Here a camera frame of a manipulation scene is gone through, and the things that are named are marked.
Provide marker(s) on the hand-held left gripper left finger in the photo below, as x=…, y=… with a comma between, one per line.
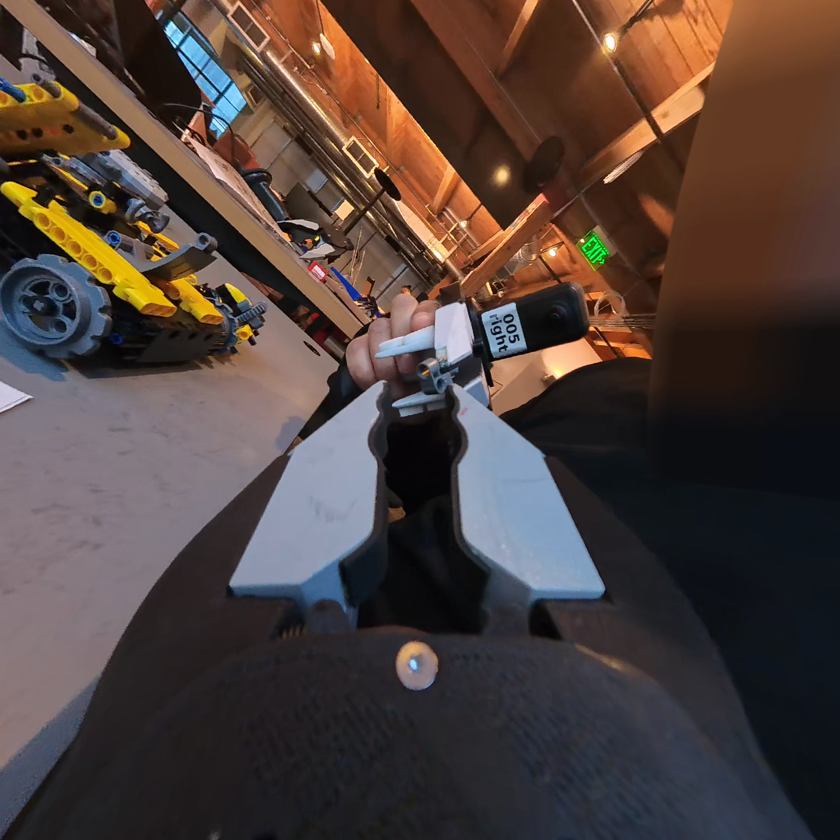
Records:
x=315, y=525

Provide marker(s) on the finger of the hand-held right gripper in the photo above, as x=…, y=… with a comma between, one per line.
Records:
x=420, y=403
x=410, y=343

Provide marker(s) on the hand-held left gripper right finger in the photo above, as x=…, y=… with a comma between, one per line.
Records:
x=525, y=525

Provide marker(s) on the small grey connector piece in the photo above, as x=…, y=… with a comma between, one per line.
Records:
x=437, y=374

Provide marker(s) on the person's right forearm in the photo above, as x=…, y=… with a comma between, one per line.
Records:
x=328, y=400

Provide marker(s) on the person's right hand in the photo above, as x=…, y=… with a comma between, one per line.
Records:
x=381, y=328

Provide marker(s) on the green exit sign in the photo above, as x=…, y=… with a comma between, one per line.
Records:
x=595, y=248

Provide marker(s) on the person's black top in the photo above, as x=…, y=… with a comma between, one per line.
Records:
x=735, y=551

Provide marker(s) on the long grey table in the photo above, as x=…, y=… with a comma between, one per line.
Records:
x=197, y=171

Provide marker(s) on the yellow black toy vehicle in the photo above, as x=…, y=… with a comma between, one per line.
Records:
x=92, y=263

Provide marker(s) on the white instruction booklet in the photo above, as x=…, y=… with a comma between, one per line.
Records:
x=11, y=397

